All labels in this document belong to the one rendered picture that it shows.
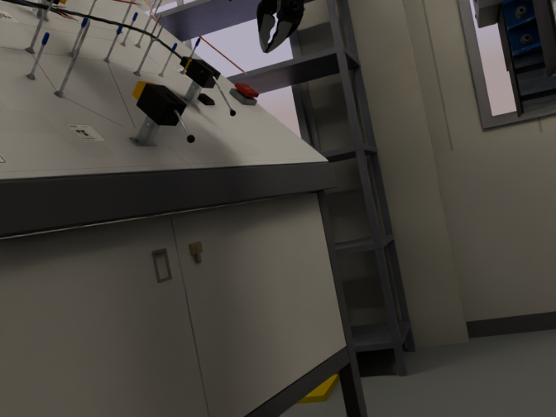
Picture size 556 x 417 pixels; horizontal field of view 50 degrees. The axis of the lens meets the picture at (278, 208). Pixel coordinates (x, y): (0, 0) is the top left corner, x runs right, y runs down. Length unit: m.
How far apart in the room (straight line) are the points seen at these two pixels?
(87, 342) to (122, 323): 0.07
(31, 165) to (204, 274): 0.39
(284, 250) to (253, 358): 0.26
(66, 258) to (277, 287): 0.54
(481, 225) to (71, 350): 2.35
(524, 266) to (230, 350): 2.06
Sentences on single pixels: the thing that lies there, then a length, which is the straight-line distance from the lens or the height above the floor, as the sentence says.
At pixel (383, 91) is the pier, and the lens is 2.93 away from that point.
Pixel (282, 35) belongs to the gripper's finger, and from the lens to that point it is 1.25.
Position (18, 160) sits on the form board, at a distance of 0.86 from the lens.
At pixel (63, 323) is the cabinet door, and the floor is 0.67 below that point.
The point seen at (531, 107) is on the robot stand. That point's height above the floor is 0.85.
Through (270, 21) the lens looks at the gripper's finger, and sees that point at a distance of 1.23.
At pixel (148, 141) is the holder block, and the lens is 1.05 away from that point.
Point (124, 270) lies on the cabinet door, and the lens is 0.95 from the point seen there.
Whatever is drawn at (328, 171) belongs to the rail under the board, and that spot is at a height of 0.84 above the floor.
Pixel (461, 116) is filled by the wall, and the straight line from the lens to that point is 2.98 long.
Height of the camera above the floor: 0.76
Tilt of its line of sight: 1 degrees up
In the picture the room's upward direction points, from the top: 11 degrees counter-clockwise
